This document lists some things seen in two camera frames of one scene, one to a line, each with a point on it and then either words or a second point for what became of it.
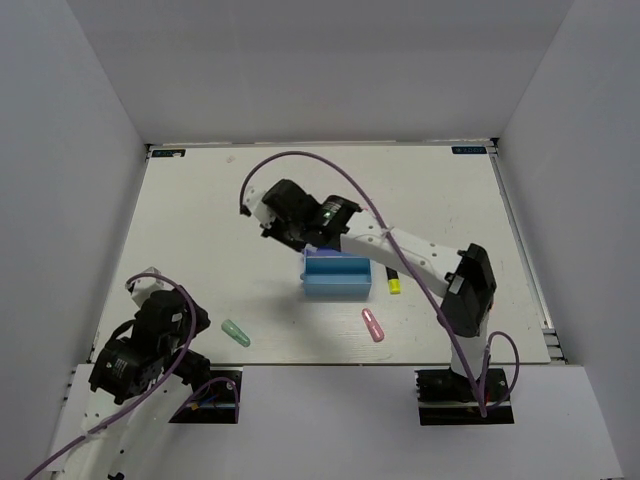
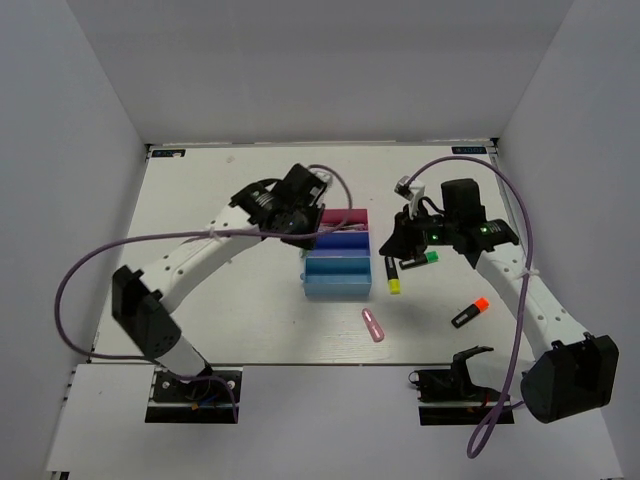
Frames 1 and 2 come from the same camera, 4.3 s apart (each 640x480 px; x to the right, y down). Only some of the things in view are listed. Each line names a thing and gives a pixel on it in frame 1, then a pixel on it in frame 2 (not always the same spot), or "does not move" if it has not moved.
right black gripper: [274, 232] to [403, 241]
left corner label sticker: [172, 153] does not move
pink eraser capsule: [375, 329] does not move
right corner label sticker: [468, 149] does not move
